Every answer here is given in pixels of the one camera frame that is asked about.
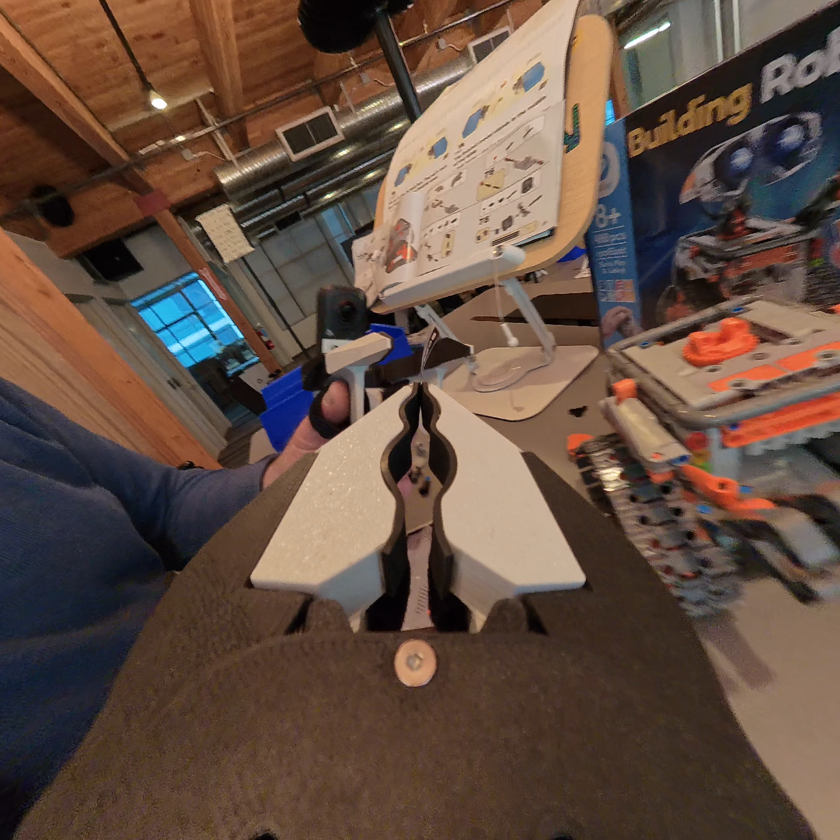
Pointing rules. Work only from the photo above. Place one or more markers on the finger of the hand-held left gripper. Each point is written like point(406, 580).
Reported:
point(358, 351)

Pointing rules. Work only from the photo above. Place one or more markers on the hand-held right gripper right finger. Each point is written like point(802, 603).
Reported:
point(508, 518)

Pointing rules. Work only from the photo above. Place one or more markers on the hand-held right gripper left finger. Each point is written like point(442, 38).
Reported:
point(328, 518)

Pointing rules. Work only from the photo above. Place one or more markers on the robot sticker sheet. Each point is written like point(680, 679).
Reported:
point(415, 577)

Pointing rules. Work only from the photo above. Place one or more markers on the grey orange tracked toy robot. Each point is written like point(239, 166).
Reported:
point(709, 426)

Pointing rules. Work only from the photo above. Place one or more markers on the person's left forearm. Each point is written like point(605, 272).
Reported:
point(203, 505)

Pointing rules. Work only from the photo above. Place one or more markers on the person's left hand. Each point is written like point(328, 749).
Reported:
point(302, 446)

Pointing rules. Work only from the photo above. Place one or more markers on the red fire extinguisher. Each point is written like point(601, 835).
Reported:
point(265, 338)

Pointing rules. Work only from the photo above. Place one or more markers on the blue storage bin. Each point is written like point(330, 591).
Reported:
point(282, 400)

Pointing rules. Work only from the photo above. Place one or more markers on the orange triple-hole connector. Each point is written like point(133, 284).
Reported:
point(577, 443)

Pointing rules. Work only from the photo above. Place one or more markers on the white posted sheet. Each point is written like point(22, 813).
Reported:
point(225, 233)

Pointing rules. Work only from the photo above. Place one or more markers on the white stand base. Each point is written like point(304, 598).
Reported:
point(525, 374)

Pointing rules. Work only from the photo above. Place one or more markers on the glass window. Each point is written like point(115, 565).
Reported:
point(177, 321)

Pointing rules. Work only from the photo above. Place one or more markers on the booklet holder clip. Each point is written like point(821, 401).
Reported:
point(508, 253)

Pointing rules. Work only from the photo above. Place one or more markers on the instruction booklet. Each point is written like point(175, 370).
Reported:
point(485, 151)

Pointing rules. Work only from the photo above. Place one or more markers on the black pendant lamp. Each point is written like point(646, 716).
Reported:
point(341, 23)

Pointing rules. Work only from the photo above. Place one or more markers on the wooden booklet stand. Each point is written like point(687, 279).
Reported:
point(587, 131)

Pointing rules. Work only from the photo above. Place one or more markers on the black ceiling speaker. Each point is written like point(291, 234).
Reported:
point(51, 207)

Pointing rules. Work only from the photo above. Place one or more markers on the blue robot kit box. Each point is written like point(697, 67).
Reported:
point(722, 197)

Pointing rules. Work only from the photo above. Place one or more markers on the silver duct with vents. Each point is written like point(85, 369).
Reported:
point(315, 151)

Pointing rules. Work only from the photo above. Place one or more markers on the black wall box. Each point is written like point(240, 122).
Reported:
point(111, 261)

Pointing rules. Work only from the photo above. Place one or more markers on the black metal post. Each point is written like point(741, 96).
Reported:
point(397, 65)

